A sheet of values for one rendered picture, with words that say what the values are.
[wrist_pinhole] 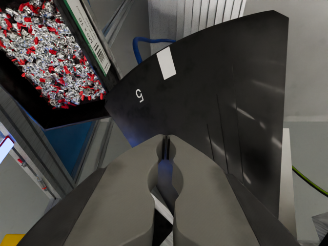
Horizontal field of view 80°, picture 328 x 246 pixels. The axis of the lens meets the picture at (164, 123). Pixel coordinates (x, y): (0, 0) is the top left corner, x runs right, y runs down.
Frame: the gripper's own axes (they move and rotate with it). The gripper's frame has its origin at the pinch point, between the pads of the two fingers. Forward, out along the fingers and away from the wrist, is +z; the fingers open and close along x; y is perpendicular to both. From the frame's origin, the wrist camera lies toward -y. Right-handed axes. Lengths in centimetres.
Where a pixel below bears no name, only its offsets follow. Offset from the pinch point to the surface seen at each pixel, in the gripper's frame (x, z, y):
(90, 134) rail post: -32, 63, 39
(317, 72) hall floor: 96, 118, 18
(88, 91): -13.8, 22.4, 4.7
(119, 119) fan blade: -6.3, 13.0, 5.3
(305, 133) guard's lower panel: 100, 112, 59
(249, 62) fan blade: 7.1, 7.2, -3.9
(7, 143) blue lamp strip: -33.1, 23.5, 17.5
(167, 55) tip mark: -0.2, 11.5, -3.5
